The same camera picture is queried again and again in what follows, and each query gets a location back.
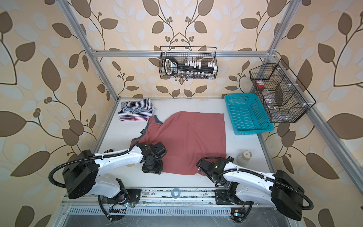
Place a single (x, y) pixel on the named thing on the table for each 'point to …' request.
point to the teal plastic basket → (246, 114)
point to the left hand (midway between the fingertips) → (160, 172)
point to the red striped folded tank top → (134, 118)
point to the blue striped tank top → (140, 108)
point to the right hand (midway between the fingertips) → (219, 179)
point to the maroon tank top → (188, 136)
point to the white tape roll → (244, 159)
